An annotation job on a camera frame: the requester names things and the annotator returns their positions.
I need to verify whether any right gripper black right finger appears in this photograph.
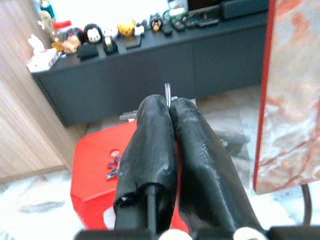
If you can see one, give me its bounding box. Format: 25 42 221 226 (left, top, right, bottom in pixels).
169 96 262 233

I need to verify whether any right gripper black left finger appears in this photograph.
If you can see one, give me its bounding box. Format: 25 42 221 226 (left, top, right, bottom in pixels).
113 94 179 234

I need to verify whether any red plastic stool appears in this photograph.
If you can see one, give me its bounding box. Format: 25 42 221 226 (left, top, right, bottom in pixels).
70 121 191 231

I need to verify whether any black low console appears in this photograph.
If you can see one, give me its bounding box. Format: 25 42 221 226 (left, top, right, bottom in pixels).
31 10 270 129

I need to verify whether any black flat stand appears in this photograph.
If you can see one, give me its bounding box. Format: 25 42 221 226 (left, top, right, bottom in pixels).
125 33 145 50

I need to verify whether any red edged marbled panel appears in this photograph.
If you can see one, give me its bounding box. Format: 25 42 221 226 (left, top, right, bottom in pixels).
252 0 320 196

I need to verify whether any black tape dispenser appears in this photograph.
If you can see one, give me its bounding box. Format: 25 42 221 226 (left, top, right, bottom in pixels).
102 35 119 56

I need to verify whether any black square box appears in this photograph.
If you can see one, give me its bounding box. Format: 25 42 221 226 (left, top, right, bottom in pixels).
76 42 99 61

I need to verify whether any small black white figure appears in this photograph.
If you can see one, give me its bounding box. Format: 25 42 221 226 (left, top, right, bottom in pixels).
134 22 146 36

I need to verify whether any white round plush toy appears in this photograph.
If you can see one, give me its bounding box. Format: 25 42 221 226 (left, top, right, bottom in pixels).
103 25 119 40

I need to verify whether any black mouse figure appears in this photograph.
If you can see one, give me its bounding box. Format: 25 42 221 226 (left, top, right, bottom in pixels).
149 13 164 33

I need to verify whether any black mouse plush toy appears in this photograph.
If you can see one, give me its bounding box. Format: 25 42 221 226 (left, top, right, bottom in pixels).
82 23 104 45

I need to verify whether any light wooden cabinet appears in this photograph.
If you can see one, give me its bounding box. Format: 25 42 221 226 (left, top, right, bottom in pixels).
0 0 89 184

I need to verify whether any jar with red lid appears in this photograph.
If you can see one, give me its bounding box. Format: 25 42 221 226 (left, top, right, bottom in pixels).
52 20 82 55

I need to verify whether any black television stand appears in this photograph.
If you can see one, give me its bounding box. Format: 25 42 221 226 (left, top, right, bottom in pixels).
186 4 221 27

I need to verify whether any pink white tissue pack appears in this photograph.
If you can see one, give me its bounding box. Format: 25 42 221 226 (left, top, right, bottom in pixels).
25 33 61 74

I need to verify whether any white plastic bottle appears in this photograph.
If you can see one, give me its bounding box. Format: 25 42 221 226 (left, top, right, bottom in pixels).
167 0 189 19

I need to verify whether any small gold trophy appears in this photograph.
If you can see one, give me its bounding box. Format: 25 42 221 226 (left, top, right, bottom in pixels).
37 10 65 53

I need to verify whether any black soundbar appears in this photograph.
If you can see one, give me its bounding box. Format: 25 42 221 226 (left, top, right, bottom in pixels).
219 0 270 21

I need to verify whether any blue gold trophy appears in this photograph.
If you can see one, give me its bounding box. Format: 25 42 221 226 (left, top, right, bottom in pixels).
38 0 57 21

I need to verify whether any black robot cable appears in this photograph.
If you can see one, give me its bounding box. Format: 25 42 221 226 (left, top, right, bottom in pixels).
300 183 313 226

